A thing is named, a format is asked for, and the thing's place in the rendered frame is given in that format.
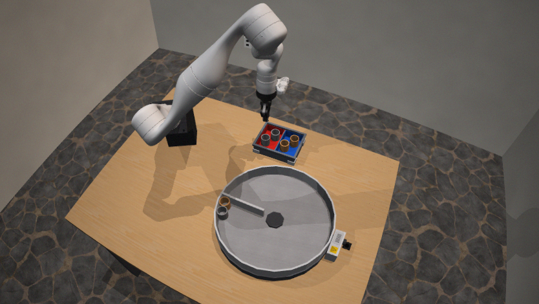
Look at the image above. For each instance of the grey round turntable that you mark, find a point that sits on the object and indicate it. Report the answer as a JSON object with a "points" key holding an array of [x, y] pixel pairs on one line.
{"points": [[280, 218]]}

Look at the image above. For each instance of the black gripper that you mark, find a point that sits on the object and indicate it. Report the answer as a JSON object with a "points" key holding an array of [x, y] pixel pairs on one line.
{"points": [[265, 101]]}

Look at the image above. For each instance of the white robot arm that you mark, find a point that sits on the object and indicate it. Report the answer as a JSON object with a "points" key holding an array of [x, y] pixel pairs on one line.
{"points": [[262, 28]]}

